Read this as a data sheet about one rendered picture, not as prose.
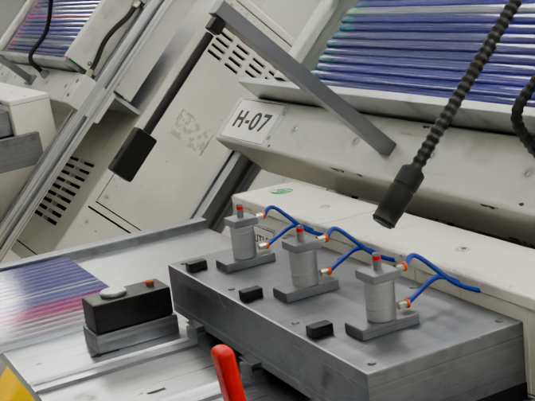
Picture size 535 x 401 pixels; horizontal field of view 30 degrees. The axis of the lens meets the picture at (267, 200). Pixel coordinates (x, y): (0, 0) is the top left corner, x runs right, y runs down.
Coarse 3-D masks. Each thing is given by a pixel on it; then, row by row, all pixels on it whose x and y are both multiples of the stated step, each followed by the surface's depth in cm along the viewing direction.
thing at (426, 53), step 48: (384, 0) 113; (432, 0) 105; (480, 0) 98; (528, 0) 92; (336, 48) 116; (384, 48) 107; (432, 48) 100; (528, 48) 88; (432, 96) 95; (480, 96) 90
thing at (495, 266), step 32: (256, 192) 111; (288, 192) 109; (320, 192) 108; (256, 224) 107; (288, 224) 100; (320, 224) 95; (352, 224) 93; (416, 224) 91; (352, 256) 90; (448, 256) 81; (480, 256) 80; (512, 256) 79; (448, 288) 78; (480, 288) 75; (512, 288) 72
